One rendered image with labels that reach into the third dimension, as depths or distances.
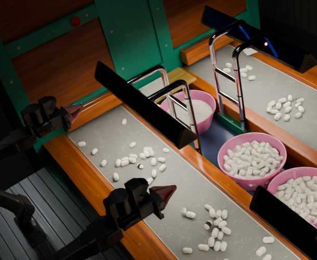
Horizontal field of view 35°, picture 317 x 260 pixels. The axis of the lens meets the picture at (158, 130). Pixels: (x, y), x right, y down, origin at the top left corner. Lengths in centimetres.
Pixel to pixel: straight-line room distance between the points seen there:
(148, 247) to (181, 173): 38
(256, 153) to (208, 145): 26
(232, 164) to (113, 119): 66
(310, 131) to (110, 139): 86
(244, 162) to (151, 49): 77
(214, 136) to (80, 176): 61
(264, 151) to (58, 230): 88
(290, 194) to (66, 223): 89
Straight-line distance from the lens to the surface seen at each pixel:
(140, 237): 183
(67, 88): 232
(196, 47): 253
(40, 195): 228
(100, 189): 204
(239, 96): 209
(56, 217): 216
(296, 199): 189
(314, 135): 213
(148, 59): 247
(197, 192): 195
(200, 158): 204
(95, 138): 233
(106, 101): 235
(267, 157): 204
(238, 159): 205
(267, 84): 241
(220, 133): 228
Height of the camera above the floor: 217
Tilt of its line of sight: 39 degrees down
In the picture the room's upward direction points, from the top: 15 degrees counter-clockwise
